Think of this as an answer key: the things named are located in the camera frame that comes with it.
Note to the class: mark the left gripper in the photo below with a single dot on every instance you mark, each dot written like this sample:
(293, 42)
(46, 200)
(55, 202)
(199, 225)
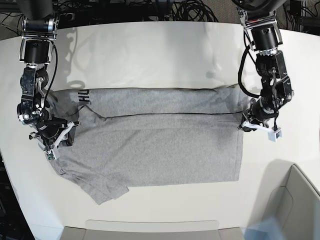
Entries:
(256, 116)

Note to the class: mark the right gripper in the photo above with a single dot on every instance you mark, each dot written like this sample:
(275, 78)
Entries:
(51, 133)

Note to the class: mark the grey T-shirt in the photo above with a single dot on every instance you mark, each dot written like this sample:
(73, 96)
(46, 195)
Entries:
(142, 137)

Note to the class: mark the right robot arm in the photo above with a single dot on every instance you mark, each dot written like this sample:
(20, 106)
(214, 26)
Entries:
(39, 33)

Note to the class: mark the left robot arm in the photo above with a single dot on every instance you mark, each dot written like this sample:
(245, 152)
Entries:
(258, 19)

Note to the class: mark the grey box at right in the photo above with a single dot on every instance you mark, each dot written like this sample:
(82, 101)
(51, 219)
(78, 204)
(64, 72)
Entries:
(296, 207)

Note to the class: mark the grey box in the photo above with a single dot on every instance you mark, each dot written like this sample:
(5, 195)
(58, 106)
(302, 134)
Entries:
(296, 207)
(120, 230)

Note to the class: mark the grey box at bottom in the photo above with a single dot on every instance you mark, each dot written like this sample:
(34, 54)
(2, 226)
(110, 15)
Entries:
(120, 230)

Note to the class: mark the blue cloth at corner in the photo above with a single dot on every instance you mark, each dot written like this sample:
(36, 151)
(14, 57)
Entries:
(268, 229)

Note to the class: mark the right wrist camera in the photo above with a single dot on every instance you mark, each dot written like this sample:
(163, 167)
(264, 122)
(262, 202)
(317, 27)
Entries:
(52, 154)

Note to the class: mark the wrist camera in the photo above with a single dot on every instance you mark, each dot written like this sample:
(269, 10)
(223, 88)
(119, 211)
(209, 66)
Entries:
(274, 134)
(52, 154)

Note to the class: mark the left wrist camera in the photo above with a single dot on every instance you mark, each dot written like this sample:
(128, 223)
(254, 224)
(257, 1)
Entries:
(274, 134)

